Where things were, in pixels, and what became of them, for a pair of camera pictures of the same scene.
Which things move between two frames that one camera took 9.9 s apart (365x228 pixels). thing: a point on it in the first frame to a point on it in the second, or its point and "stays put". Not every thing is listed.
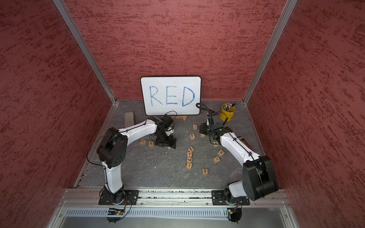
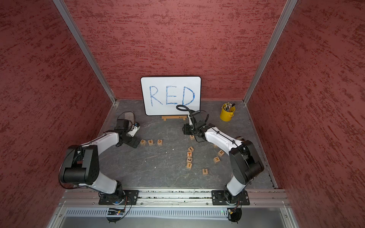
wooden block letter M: (221, 153) stays put
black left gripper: (167, 143) to (131, 143)
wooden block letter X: (216, 159) stays put
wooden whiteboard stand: (179, 117) stays put
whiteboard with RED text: (174, 95) stays put
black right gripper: (202, 129) to (186, 127)
